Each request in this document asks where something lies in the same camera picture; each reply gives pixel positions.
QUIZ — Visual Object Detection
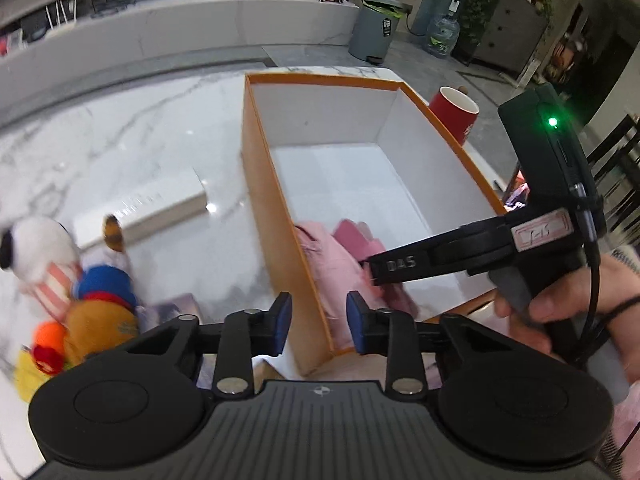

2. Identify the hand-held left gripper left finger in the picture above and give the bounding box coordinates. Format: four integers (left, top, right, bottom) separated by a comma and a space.
90, 291, 294, 401

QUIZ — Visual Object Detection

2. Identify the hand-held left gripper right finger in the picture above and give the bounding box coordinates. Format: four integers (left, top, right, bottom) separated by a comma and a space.
346, 290, 551, 397

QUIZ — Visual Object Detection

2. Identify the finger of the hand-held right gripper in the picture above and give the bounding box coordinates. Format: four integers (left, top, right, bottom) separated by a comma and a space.
364, 217, 517, 288

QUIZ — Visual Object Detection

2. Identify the light pink pouch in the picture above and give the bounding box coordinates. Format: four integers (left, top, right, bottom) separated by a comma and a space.
294, 220, 373, 353

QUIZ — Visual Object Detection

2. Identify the dark pink cloth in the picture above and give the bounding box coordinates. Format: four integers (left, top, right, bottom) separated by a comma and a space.
332, 217, 422, 318

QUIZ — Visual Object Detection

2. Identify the orange cardboard box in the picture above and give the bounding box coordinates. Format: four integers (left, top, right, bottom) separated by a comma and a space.
240, 72, 508, 377

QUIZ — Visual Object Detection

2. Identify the person's right hand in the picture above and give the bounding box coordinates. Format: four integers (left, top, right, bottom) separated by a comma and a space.
494, 252, 632, 361

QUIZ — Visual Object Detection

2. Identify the black dining chair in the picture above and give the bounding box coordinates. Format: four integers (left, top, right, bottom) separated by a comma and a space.
584, 114, 640, 242

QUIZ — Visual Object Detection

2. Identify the white tower appliance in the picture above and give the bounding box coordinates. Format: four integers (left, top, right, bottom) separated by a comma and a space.
516, 54, 545, 87

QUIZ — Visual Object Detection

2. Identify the red cup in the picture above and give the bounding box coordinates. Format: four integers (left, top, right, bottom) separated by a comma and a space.
428, 86, 480, 147

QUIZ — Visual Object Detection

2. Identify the grey chest of drawers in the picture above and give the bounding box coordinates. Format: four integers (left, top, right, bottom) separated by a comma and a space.
469, 0, 551, 72

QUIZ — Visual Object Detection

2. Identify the large water bottle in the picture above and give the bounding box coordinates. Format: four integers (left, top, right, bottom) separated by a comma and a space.
425, 0, 461, 59

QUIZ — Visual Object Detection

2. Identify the long white box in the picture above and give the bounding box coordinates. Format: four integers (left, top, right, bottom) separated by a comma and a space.
74, 167, 212, 252

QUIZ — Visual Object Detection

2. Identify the blue and orange plush toy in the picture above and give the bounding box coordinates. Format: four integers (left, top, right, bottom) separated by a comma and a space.
62, 214, 144, 368

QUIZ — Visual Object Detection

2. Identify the grey pedal trash can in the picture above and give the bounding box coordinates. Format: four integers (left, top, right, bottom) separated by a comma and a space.
347, 0, 412, 66

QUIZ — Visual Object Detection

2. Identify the orange and yellow plush toy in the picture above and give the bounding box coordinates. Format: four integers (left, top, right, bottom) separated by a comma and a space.
14, 321, 69, 403

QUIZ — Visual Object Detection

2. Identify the white dog plush toy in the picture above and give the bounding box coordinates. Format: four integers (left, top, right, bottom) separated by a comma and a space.
0, 215, 86, 323

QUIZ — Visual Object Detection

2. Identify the pink fleece clothing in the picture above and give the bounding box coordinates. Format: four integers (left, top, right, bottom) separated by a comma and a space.
607, 395, 640, 467

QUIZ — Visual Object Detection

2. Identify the white marble media bench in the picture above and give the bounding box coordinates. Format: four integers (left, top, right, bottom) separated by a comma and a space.
0, 0, 361, 128

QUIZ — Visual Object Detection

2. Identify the black cable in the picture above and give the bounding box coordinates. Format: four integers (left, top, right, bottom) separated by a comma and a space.
570, 182, 612, 368

